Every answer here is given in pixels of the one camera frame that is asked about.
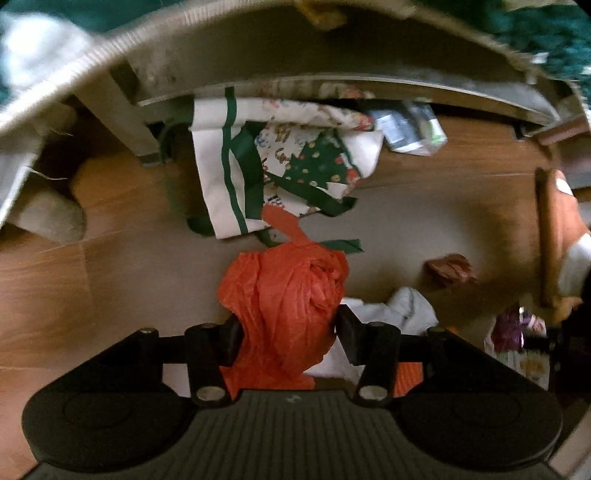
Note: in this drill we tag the crumpled white tissue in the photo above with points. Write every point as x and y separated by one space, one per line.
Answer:
407 309

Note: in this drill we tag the christmas print tote bag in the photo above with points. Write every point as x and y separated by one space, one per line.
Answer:
302 157

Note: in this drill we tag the teal and cream quilt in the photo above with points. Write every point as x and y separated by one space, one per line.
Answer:
52 47

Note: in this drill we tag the brown slipper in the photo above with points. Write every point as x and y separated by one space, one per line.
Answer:
565 247

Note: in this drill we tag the crumpled brown wrapper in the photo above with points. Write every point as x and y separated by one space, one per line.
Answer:
452 270

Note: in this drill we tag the red plastic bag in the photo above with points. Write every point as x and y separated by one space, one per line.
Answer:
285 298

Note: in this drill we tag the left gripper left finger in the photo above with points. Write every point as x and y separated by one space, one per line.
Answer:
208 348

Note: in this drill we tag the metal bed frame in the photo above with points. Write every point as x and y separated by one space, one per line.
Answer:
275 52

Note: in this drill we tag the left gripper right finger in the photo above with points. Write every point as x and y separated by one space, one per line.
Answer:
373 346

